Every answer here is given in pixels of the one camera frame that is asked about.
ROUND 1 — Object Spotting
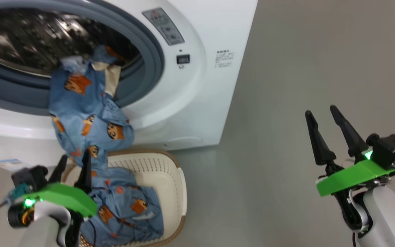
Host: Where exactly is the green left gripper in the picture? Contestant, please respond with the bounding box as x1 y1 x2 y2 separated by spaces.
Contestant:
21 148 98 217

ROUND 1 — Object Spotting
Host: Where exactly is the cream perforated laundry basket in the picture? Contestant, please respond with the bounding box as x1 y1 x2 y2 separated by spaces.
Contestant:
62 149 188 247

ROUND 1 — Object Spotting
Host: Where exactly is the grey warning label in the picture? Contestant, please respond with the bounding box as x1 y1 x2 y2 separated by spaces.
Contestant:
142 8 185 46

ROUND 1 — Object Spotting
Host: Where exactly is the teal left cable connector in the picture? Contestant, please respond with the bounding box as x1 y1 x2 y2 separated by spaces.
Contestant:
7 184 33 203

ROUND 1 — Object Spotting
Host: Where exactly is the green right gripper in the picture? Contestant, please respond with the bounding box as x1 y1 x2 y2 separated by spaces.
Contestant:
304 105 395 197

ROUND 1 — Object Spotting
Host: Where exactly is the blue garment with cream lining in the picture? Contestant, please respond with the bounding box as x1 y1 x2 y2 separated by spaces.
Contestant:
48 45 134 172

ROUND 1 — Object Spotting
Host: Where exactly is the white text sticker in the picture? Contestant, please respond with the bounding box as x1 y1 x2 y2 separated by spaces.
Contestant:
215 50 235 68

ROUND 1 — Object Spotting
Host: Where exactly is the blue energy label sticker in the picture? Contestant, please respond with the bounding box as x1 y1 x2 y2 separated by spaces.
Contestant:
0 158 30 171

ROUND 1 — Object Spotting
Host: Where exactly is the white front-load washing machine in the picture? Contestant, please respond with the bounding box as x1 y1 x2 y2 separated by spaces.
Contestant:
0 0 258 168

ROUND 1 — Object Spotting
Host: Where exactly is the perforated steel washer drum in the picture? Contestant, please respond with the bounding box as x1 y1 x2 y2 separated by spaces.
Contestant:
0 9 141 78

